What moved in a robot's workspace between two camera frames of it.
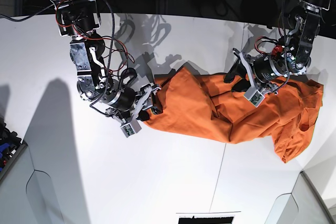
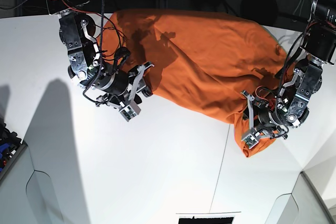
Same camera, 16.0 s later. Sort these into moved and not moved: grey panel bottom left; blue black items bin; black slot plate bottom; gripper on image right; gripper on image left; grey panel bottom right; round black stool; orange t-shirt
Moved: orange t-shirt; gripper on image left; gripper on image right
Not moved: black slot plate bottom; grey panel bottom right; grey panel bottom left; blue black items bin; round black stool
